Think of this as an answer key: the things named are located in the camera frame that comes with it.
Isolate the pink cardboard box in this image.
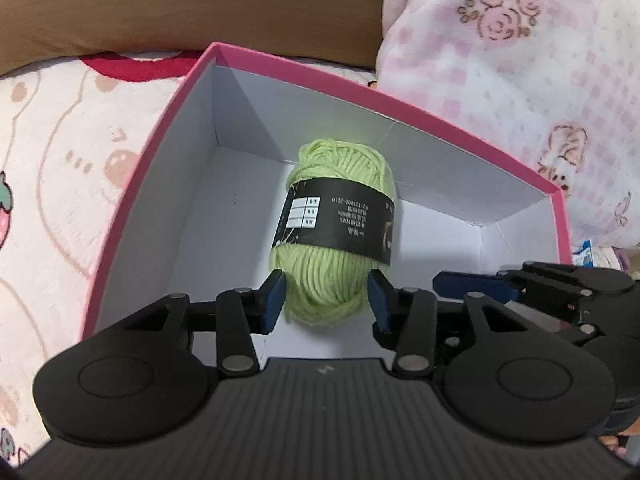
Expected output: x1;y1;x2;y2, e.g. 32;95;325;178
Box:
80;42;573;361

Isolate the brown pillow with cloud embroidery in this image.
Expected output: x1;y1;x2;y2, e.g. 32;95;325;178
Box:
0;0;388;77

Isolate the small white tissue packet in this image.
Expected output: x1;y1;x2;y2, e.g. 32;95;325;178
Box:
572;240;599;268

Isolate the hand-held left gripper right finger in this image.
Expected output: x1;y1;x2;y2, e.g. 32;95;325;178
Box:
367;269;526;378

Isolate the green yarn ball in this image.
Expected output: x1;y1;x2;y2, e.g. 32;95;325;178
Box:
267;140;398;328

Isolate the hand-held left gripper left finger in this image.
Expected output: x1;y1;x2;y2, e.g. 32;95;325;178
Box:
125;270;287;377

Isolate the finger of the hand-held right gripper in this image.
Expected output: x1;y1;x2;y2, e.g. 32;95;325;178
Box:
432;271;581;321
497;261;635;297

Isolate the person's right hand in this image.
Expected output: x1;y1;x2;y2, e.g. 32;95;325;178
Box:
597;417;640;466

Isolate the pink checked printed blanket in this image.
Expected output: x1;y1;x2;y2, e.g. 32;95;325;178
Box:
375;0;640;250

